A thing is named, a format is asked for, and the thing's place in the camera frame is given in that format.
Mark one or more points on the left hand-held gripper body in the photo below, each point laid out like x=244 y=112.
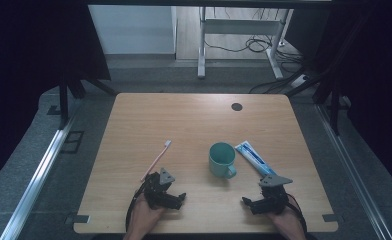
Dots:
x=157 y=193

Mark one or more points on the pink toothbrush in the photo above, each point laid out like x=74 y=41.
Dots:
x=157 y=160

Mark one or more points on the person's left hand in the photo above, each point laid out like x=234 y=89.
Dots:
x=147 y=213

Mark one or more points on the white metal desk frame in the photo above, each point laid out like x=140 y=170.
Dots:
x=201 y=50

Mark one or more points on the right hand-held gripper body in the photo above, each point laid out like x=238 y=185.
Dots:
x=274 y=196

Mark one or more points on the white cabinet panel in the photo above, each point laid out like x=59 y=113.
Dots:
x=130 y=30

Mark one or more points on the white power strip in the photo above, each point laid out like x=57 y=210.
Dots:
x=299 y=81

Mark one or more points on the person's right hand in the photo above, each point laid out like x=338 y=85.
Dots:
x=287 y=220

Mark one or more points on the blue and white toothpaste tube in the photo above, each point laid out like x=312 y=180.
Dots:
x=254 y=158

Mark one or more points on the aluminium floor rail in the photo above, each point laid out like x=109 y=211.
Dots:
x=37 y=180
x=350 y=166

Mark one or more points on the dark curtain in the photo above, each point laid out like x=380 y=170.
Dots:
x=377 y=83
x=24 y=66

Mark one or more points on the black metal stand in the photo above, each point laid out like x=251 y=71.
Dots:
x=334 y=106
x=63 y=103

